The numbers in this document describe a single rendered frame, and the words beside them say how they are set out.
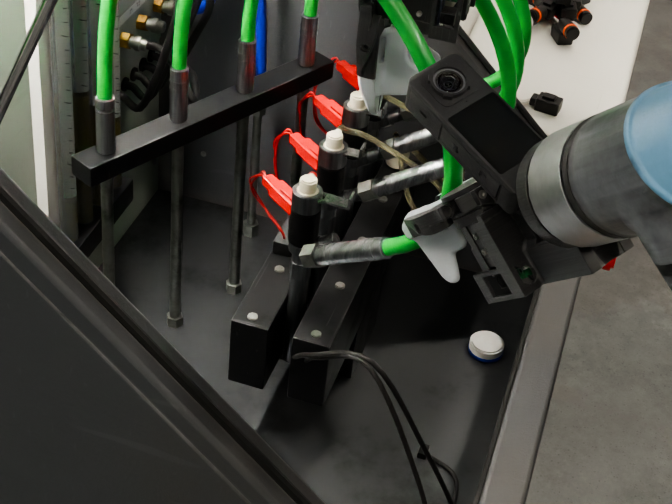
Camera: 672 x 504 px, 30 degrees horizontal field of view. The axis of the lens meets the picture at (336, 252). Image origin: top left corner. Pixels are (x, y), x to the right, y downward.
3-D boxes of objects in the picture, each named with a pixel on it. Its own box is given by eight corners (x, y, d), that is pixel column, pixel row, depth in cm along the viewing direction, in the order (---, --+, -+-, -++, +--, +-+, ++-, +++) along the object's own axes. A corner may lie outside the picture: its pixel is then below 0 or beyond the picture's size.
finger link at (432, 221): (398, 247, 90) (461, 224, 82) (388, 229, 90) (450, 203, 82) (446, 217, 92) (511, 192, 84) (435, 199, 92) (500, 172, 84)
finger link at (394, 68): (418, 143, 104) (434, 44, 98) (350, 126, 105) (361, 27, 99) (427, 124, 106) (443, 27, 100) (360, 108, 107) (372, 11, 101)
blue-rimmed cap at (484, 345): (499, 367, 140) (501, 357, 139) (464, 357, 141) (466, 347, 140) (505, 344, 143) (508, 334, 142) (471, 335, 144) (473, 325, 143)
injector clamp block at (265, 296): (316, 456, 127) (330, 346, 117) (224, 429, 129) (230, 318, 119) (402, 262, 153) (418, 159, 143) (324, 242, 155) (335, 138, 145)
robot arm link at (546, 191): (536, 148, 71) (638, 86, 74) (499, 163, 76) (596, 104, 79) (600, 262, 72) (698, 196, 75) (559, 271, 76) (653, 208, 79)
